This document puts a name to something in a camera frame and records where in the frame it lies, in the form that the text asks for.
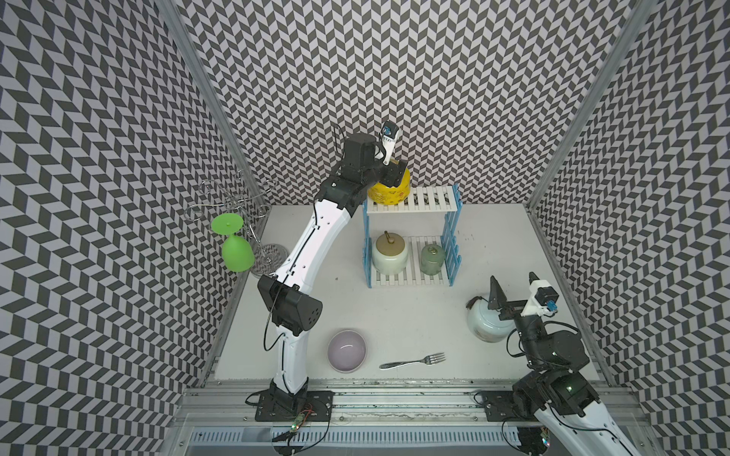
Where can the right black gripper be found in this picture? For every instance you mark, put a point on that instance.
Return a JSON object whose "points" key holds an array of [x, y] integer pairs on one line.
{"points": [[495, 300]]}

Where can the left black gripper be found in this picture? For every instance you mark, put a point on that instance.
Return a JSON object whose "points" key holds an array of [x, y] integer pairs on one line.
{"points": [[393, 173]]}

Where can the white pale blue tea canister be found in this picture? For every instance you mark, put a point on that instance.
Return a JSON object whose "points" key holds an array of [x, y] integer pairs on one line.
{"points": [[485, 323]]}

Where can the small green tea canister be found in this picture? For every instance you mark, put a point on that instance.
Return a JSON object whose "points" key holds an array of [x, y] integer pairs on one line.
{"points": [[432, 258]]}

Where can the blue white two-tier shelf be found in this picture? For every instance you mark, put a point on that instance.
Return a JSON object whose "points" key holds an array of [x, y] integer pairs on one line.
{"points": [[432, 200]]}

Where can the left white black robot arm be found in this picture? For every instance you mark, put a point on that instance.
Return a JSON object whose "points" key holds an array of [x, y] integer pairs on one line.
{"points": [[287, 292]]}

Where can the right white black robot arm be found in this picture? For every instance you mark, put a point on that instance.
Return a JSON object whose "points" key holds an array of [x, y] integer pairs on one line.
{"points": [[554, 393]]}

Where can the cream canister with olive lid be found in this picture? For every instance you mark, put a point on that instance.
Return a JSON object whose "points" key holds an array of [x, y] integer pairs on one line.
{"points": [[390, 254]]}

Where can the silver fork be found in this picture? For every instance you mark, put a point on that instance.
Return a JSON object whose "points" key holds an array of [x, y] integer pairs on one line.
{"points": [[428, 360]]}

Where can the green plastic wine glass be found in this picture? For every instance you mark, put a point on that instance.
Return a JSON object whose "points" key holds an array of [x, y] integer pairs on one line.
{"points": [[237, 252]]}

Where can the lilac bowl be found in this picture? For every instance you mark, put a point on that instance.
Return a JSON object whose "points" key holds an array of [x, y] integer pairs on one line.
{"points": [[347, 351]]}

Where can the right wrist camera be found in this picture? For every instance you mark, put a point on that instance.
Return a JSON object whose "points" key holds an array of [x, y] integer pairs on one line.
{"points": [[543, 299]]}

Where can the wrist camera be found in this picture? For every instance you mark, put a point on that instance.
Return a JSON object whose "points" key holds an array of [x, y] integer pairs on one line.
{"points": [[543, 299], [389, 135]]}

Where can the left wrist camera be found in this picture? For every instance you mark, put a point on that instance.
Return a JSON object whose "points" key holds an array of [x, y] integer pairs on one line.
{"points": [[389, 135]]}

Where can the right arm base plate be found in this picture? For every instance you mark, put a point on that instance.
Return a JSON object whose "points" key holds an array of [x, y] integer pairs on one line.
{"points": [[502, 407]]}

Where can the metal wire glass rack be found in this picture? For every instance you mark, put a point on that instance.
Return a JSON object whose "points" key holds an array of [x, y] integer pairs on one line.
{"points": [[253, 207]]}

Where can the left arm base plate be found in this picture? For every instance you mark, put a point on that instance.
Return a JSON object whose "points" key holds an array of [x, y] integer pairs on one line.
{"points": [[280, 407]]}

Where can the aluminium front rail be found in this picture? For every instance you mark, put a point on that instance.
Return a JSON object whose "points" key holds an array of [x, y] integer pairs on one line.
{"points": [[368, 402]]}

